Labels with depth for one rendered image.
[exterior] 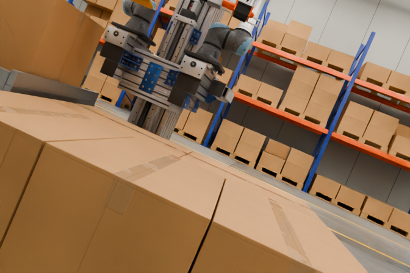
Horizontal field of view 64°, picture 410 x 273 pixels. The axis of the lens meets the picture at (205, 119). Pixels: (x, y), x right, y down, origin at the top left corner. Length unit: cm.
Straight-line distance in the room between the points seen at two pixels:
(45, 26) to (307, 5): 955
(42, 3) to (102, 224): 106
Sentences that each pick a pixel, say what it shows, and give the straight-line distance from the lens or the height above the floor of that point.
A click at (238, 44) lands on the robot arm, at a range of 195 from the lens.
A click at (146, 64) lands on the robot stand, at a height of 87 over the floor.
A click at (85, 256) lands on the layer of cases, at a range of 80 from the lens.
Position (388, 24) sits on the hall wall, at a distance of 1084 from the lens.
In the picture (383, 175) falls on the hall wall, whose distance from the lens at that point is 1025.
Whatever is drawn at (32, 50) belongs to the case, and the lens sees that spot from 155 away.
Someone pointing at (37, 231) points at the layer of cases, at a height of 36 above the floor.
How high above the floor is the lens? 73
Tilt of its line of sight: 1 degrees down
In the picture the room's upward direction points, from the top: 23 degrees clockwise
